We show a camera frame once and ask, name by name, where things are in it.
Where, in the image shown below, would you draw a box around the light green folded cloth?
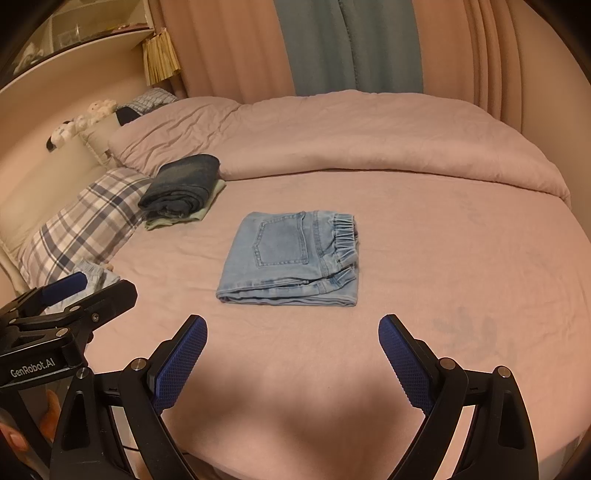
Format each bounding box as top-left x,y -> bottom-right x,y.
144,179 -> 227,232

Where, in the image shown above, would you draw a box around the bed with pink sheet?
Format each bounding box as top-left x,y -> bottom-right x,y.
0,88 -> 591,480

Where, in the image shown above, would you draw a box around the white wall shelf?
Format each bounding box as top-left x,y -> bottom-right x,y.
9,0 -> 156,89

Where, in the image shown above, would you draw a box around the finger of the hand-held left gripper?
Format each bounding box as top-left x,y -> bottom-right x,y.
44,279 -> 138,344
9,271 -> 89,319

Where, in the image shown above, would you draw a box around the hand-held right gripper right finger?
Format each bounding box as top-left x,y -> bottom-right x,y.
378,314 -> 540,480

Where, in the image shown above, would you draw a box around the blue curtain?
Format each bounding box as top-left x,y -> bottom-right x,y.
273,0 -> 424,96

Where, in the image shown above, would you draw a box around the person's left hand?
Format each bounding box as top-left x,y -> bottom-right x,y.
0,387 -> 63,469

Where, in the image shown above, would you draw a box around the light blue striped cloth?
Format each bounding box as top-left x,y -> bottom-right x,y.
46,259 -> 122,315

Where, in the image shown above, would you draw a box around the small plaid pillow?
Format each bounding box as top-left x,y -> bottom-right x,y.
115,88 -> 181,126

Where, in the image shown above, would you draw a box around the large plaid pillow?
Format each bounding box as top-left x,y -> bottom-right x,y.
18,167 -> 155,289

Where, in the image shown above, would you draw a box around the dark blue folded jeans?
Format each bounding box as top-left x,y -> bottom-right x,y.
137,154 -> 221,221

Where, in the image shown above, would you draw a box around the cream bed headboard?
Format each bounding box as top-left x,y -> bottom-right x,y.
0,65 -> 153,296

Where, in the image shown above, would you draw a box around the cream cushion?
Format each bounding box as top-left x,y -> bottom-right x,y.
78,113 -> 122,167

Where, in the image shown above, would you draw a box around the light blue denim pants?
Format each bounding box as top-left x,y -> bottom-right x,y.
216,211 -> 360,308

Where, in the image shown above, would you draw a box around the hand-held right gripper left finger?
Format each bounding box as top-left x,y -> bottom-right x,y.
48,315 -> 208,480

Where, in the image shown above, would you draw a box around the yellow fringed hanging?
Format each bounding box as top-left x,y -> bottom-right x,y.
142,28 -> 182,87

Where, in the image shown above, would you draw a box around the pink duvet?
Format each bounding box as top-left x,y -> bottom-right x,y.
219,90 -> 572,205

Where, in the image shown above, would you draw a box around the pink curtain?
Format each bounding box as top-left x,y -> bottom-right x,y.
150,0 -> 298,100
416,0 -> 525,132

